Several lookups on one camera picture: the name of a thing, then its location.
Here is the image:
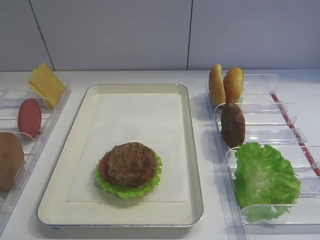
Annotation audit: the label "golden bun half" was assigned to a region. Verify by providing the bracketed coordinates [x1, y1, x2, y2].
[208, 64, 226, 105]
[223, 67, 244, 103]

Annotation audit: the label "green lettuce leaf on tray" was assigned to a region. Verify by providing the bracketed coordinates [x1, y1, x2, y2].
[94, 151, 163, 200]

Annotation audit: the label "red tomato slice on tray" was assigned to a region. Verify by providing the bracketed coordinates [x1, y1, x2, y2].
[99, 152, 110, 182]

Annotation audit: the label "yellow cheese slices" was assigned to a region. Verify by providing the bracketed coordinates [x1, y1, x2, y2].
[28, 63, 66, 110]

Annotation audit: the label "cream metal baking tray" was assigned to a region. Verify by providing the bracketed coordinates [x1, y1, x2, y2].
[37, 83, 204, 228]

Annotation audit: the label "red white striped strip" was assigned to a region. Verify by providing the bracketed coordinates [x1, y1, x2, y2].
[270, 93, 320, 177]

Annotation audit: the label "green lettuce pile in rack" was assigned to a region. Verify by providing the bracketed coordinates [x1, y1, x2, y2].
[233, 142, 301, 222]

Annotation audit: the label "white parchment paper sheet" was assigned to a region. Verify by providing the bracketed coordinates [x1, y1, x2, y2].
[67, 93, 188, 203]

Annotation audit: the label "clear acrylic rack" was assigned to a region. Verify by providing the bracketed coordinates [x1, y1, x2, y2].
[204, 74, 320, 240]
[0, 82, 72, 227]

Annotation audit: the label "red tomato slice in rack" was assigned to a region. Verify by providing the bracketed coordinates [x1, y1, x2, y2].
[17, 98, 42, 140]

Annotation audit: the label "clear acrylic rack right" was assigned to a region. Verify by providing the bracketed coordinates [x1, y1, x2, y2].
[204, 74, 320, 240]

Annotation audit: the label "golden bun half right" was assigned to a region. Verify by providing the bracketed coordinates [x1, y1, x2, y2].
[223, 67, 244, 103]

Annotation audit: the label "brown meat patty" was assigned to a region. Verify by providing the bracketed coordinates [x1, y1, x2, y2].
[221, 102, 246, 148]
[105, 142, 158, 188]

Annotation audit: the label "golden bun half left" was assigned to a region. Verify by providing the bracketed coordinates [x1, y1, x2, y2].
[208, 64, 226, 105]

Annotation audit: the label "brown bread bun in rack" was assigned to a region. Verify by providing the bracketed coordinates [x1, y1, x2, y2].
[0, 132, 25, 192]

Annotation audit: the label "clear acrylic rack left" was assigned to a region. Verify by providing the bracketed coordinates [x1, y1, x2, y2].
[0, 82, 72, 227]

